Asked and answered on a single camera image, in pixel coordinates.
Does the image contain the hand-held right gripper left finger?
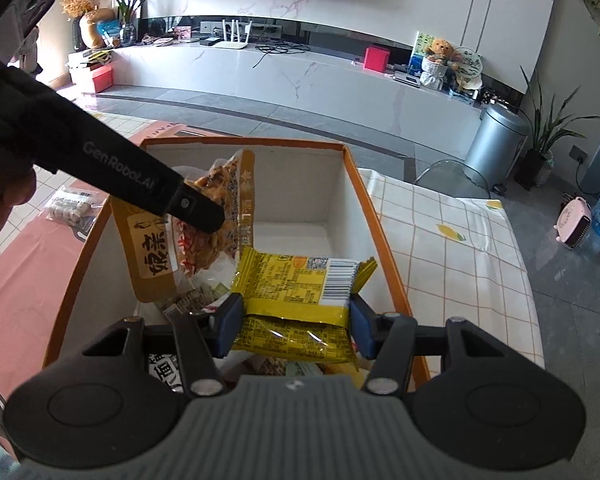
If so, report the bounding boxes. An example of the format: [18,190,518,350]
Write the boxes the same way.
[82,292,245,397]

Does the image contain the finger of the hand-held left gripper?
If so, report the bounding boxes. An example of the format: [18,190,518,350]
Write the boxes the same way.
[167,179,227,235]

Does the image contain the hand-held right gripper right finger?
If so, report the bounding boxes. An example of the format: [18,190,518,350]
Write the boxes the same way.
[349,292,518,396]

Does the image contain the mustard-edged spicy snack packet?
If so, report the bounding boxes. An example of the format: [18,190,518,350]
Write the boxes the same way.
[111,149,257,303]

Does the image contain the yellow foil snack packet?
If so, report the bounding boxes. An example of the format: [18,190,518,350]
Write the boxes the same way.
[229,246,378,366]

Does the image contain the orange cardboard box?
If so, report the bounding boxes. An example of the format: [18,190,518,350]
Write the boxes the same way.
[42,136,433,396]

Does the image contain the person's left hand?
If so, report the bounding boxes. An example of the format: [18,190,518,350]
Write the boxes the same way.
[0,164,37,256]

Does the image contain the grid patterned snack packet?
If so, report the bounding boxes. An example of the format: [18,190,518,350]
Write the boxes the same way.
[162,284,231,318]

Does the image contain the clear packet of white candies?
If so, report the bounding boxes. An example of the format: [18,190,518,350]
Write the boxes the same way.
[46,186,103,228]

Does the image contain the red storage box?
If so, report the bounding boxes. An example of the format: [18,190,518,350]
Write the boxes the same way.
[82,62,115,93]

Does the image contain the black and white snack packet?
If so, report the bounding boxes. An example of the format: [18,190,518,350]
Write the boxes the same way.
[147,352,186,393]

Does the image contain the gold gourd vase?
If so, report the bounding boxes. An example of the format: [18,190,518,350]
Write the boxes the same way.
[79,7,116,50]

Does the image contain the green plant in glass vase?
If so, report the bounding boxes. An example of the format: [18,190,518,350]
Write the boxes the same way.
[115,0,156,47]

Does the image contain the dried flowers in dark vase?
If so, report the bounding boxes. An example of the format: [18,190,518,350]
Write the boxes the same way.
[60,0,96,52]

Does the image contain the white marble tv cabinet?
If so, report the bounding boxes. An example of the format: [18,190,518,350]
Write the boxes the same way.
[67,40,486,126]

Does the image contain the white router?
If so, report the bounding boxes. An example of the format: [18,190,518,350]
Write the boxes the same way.
[214,19,253,51]

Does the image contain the clear plastic chair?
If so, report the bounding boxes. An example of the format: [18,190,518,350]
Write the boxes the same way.
[414,159,503,197]

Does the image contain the silver trash bin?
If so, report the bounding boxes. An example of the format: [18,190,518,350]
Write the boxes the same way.
[464,104,530,196]

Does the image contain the potted floor plant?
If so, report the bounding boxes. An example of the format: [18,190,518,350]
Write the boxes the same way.
[514,62,600,188]

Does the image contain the pink small appliance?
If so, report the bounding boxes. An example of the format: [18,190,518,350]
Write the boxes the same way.
[552,195,592,250]

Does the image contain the teddy bear in white pot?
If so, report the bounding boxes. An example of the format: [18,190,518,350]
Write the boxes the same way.
[420,39,456,92]

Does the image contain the landscape painting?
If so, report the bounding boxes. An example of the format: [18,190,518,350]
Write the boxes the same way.
[409,31,438,73]

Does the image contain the round paper fan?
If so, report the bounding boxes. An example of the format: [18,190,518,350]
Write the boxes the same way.
[450,47,483,88]

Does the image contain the black cables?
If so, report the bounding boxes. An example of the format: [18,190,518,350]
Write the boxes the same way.
[252,42,311,68]

